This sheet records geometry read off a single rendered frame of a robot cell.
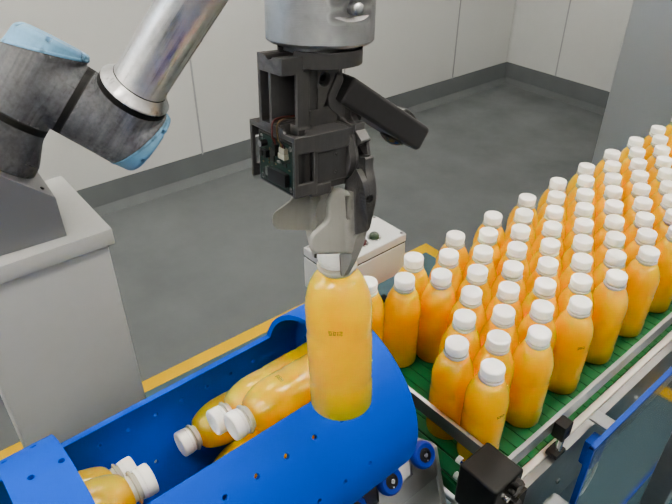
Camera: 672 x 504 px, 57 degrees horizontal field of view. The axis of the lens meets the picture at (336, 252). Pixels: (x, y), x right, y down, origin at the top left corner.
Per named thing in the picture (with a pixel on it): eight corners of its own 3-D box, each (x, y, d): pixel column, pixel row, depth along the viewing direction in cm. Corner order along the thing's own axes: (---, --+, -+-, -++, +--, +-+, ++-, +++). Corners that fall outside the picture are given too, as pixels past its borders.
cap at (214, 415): (222, 401, 86) (210, 408, 85) (235, 426, 85) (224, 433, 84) (215, 406, 89) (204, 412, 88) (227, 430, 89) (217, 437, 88)
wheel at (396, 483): (371, 470, 96) (378, 472, 94) (393, 460, 98) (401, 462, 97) (377, 499, 96) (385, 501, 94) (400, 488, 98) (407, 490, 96)
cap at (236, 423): (253, 439, 81) (241, 446, 80) (237, 422, 83) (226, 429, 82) (250, 417, 79) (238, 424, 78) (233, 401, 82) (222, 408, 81)
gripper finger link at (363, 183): (333, 228, 59) (324, 137, 56) (347, 224, 59) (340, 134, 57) (364, 238, 55) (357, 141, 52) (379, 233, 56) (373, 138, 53)
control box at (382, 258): (304, 286, 131) (302, 245, 126) (372, 252, 142) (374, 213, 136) (334, 308, 125) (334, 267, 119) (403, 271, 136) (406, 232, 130)
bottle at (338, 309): (315, 378, 75) (306, 243, 66) (373, 380, 74) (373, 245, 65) (307, 420, 69) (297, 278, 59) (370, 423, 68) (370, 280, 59)
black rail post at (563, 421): (544, 453, 108) (553, 422, 103) (554, 444, 110) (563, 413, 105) (555, 461, 107) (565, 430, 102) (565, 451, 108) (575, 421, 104)
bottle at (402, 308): (418, 348, 130) (426, 277, 119) (412, 371, 124) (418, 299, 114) (386, 341, 131) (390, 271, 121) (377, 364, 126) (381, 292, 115)
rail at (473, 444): (335, 344, 124) (335, 332, 122) (338, 342, 124) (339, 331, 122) (497, 474, 98) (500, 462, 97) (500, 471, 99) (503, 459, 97)
